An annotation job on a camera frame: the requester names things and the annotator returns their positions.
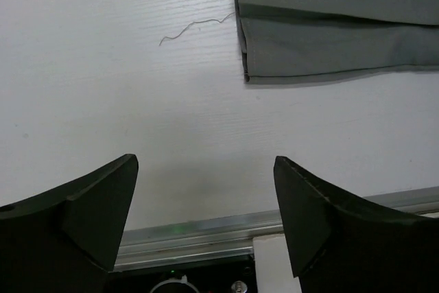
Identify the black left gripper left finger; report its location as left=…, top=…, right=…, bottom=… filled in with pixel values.
left=1, top=154, right=139, bottom=292

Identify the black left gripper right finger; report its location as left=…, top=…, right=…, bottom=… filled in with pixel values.
left=274, top=156, right=438, bottom=292

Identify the grey pleated skirt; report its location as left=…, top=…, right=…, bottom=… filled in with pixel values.
left=235, top=0, right=438, bottom=84

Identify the loose grey thread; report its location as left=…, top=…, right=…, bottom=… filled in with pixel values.
left=158, top=11, right=237, bottom=47

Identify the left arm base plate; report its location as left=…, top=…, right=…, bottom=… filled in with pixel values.
left=104, top=255, right=258, bottom=292

